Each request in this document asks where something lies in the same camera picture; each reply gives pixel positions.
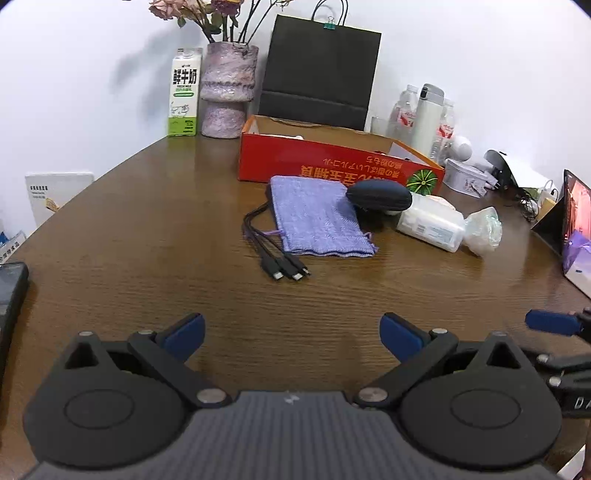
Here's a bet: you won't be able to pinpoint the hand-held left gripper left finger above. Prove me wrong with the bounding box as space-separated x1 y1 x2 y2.
58 313 232 409

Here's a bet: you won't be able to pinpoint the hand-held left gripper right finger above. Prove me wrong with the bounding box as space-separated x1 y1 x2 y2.
353 312 539 409

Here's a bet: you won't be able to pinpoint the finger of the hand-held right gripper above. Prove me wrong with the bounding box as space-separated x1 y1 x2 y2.
525 308 591 342
538 353 591 388

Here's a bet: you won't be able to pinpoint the black multi-plug charging cable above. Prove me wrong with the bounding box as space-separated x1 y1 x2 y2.
242 185 311 282

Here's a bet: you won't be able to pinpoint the clear plastic bag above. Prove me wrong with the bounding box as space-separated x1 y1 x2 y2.
463 207 503 257

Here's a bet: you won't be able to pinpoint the white wet wipes pack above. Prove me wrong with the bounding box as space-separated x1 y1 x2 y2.
396 193 466 254

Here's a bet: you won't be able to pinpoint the black oval case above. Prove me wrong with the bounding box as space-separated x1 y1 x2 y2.
345 180 413 214

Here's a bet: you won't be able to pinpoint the purple knitted pouch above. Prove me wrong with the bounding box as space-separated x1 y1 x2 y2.
269 175 379 258

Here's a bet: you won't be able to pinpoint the red cardboard box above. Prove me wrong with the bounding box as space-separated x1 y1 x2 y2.
238 114 446 197

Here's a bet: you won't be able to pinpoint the wooden desktop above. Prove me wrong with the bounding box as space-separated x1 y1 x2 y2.
0 134 591 480

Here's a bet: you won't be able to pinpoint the purple tissue box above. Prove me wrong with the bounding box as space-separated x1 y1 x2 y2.
562 231 591 298

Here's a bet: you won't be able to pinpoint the black tablet with stand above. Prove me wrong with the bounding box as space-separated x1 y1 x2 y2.
531 169 591 259

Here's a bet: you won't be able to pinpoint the white tin box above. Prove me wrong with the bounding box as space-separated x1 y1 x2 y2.
444 158 490 199

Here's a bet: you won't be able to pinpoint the black phone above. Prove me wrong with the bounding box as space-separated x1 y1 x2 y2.
0 261 30 384

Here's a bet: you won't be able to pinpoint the white book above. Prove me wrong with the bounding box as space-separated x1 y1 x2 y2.
25 172 95 236

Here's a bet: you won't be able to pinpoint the white round gadget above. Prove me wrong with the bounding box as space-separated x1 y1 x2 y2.
450 136 474 161

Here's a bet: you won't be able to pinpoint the blue white packet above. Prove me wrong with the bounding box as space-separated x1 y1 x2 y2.
0 217 27 264

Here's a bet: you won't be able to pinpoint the clear plastic water bottle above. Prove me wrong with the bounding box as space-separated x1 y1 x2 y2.
390 84 421 141
431 98 458 164

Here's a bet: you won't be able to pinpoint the white thermos flask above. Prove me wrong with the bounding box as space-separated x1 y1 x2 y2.
410 83 445 158

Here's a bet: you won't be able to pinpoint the white green milk carton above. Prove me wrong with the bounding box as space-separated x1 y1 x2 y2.
167 47 203 137

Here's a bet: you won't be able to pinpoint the pink mottled ceramic vase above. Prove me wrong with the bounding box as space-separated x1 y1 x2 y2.
199 41 259 139

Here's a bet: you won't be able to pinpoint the black paper bag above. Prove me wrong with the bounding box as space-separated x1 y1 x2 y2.
257 0 382 132

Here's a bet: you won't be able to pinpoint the dried flower bouquet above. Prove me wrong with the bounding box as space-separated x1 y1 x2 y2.
148 0 296 44

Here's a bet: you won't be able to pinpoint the tangled black cables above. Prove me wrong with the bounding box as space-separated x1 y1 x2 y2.
512 185 542 221

